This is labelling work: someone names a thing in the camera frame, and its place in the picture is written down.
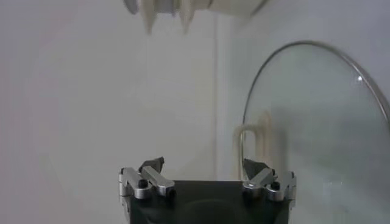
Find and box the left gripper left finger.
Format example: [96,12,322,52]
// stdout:
[118,156,177,200]

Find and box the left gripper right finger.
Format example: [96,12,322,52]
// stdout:
[241,158,297,202]

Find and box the glass lid with cream handle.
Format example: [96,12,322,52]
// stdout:
[233,40,390,224]

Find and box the steel steamer pot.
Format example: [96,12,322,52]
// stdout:
[122,0,271,35]

